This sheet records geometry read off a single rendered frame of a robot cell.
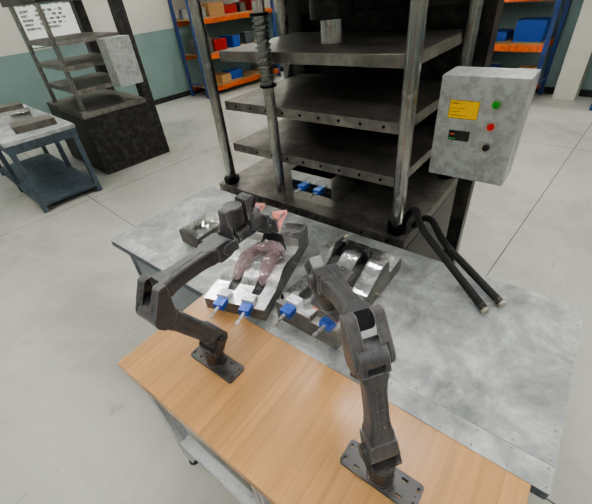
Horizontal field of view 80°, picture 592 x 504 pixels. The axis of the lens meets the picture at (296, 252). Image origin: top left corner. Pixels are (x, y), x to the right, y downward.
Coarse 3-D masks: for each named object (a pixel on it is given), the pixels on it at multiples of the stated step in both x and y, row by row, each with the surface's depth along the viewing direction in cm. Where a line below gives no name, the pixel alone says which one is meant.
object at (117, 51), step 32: (0, 0) 421; (32, 0) 358; (64, 0) 411; (96, 32) 455; (128, 32) 425; (64, 64) 400; (96, 64) 421; (128, 64) 416; (96, 96) 496; (128, 96) 477; (96, 128) 437; (128, 128) 465; (160, 128) 496; (96, 160) 471; (128, 160) 479
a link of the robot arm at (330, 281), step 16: (320, 272) 89; (336, 272) 88; (320, 288) 88; (336, 288) 81; (336, 304) 80; (352, 304) 74; (368, 304) 73; (352, 320) 70; (368, 320) 74; (384, 320) 71; (352, 336) 69; (384, 336) 70; (352, 352) 69; (352, 368) 71
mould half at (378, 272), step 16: (352, 256) 136; (368, 256) 147; (384, 256) 146; (368, 272) 130; (384, 272) 133; (304, 288) 131; (368, 288) 127; (384, 288) 139; (304, 304) 124; (288, 320) 128; (304, 320) 121; (320, 336) 120; (336, 336) 114
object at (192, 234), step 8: (208, 216) 184; (216, 216) 183; (192, 224) 179; (200, 224) 180; (208, 224) 181; (216, 224) 176; (184, 232) 173; (192, 232) 172; (200, 232) 172; (208, 232) 172; (184, 240) 178; (192, 240) 172; (200, 240) 169
